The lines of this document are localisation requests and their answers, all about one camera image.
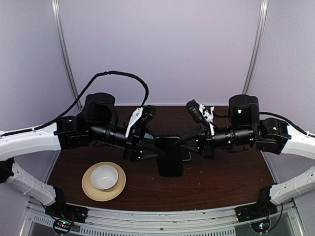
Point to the tan round plate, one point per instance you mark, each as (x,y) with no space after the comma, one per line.
(103,195)

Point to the right circuit board with leds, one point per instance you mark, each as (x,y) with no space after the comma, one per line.
(261,226)

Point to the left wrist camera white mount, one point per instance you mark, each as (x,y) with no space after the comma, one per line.
(140,118)

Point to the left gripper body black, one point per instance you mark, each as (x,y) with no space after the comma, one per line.
(98,132)

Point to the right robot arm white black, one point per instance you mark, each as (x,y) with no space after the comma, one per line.
(275,134)

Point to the white ceramic bowl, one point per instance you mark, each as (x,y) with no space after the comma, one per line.
(104,177)

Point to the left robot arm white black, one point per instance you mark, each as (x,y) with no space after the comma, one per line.
(62,134)

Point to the front aluminium rail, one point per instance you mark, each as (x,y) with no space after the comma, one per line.
(208,222)

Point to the left circuit board with leds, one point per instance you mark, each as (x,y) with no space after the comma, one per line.
(62,226)

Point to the black smartphone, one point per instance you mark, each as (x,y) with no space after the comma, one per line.
(186,155)

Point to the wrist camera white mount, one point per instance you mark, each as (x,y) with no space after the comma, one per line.
(201,114)
(140,118)

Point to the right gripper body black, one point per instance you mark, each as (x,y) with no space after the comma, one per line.
(241,136)

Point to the aluminium frame post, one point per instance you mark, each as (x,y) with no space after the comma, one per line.
(62,42)
(260,28)

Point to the left aluminium frame post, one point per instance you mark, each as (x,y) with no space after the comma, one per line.
(62,42)

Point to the right aluminium frame post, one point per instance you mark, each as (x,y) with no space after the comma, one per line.
(260,28)

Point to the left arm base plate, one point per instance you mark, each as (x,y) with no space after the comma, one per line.
(67,212)

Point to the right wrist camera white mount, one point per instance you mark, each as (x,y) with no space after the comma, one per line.
(201,114)

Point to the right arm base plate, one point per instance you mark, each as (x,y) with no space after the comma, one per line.
(255,211)

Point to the circuit board with leds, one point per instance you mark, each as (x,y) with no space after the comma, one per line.
(261,226)
(62,226)

